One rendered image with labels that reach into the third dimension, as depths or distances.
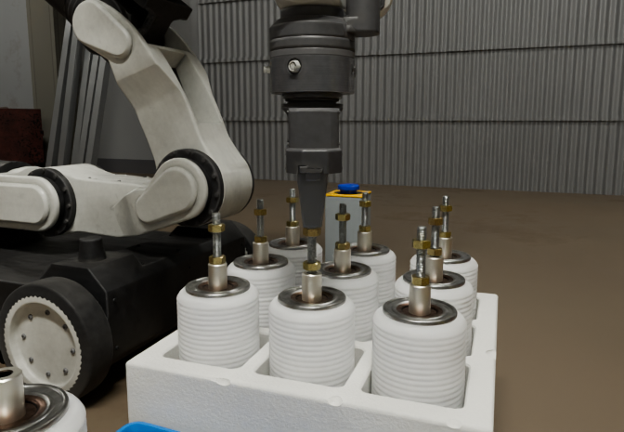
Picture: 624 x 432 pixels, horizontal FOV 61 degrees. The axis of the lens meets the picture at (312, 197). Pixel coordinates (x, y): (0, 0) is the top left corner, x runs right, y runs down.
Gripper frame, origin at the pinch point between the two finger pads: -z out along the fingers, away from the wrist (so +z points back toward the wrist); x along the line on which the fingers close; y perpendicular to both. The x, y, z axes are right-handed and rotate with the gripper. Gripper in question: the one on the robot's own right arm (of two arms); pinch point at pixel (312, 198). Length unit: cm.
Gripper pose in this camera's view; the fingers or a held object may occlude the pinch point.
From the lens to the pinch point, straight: 56.8
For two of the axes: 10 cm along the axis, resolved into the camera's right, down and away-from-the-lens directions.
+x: -0.5, -1.4, 9.9
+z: 0.0, -9.9, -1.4
